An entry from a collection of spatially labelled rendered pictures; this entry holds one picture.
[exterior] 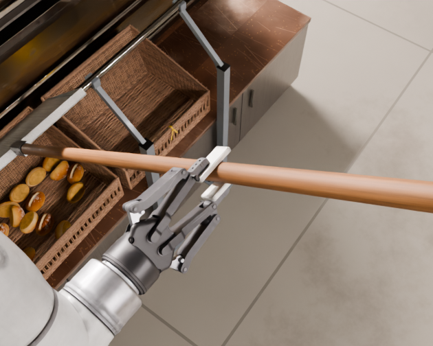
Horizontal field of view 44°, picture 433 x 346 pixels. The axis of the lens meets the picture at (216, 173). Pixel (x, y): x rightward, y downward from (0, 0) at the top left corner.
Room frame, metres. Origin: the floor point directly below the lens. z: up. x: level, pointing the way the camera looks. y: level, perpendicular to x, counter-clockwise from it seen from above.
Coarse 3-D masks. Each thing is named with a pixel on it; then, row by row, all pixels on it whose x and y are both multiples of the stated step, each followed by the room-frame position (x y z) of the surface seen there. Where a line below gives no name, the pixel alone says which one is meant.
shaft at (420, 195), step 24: (24, 144) 0.82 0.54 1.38; (144, 168) 0.47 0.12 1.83; (168, 168) 0.44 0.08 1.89; (216, 168) 0.39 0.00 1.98; (240, 168) 0.37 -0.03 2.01; (264, 168) 0.35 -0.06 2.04; (288, 168) 0.34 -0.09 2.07; (312, 192) 0.29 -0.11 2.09; (336, 192) 0.27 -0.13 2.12; (360, 192) 0.26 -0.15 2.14; (384, 192) 0.25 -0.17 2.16; (408, 192) 0.24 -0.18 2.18; (432, 192) 0.23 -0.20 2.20
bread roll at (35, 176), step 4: (36, 168) 1.17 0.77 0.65; (40, 168) 1.18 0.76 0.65; (32, 172) 1.15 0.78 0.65; (36, 172) 1.15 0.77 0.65; (40, 172) 1.16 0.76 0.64; (44, 172) 1.17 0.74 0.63; (28, 176) 1.13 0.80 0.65; (32, 176) 1.13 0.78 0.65; (36, 176) 1.14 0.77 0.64; (40, 176) 1.14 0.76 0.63; (44, 176) 1.15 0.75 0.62; (28, 180) 1.12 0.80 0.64; (32, 180) 1.12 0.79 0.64; (36, 180) 1.13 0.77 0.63; (40, 180) 1.13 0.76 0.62; (28, 184) 1.11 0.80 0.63; (32, 184) 1.11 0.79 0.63; (36, 184) 1.12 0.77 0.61
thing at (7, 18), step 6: (0, 0) 1.37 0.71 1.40; (6, 0) 1.37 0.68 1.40; (30, 0) 1.37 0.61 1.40; (36, 0) 1.38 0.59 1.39; (0, 6) 1.34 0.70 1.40; (18, 6) 1.33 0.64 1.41; (24, 6) 1.34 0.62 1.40; (12, 12) 1.31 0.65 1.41; (18, 12) 1.32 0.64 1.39; (6, 18) 1.28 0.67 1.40; (12, 18) 1.30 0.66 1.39; (0, 24) 1.26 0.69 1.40
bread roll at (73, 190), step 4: (76, 184) 1.10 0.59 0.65; (80, 184) 1.10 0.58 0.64; (72, 188) 1.07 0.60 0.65; (76, 188) 1.08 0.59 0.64; (80, 188) 1.08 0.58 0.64; (84, 188) 1.09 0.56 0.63; (68, 192) 1.06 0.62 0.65; (72, 192) 1.06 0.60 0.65; (76, 192) 1.06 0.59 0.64; (80, 192) 1.07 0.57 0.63; (84, 192) 1.07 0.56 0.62; (68, 196) 1.04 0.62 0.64; (72, 196) 1.04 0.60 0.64; (76, 196) 1.05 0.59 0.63; (80, 196) 1.05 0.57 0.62; (68, 200) 1.03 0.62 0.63; (72, 200) 1.03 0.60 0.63; (76, 200) 1.03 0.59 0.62
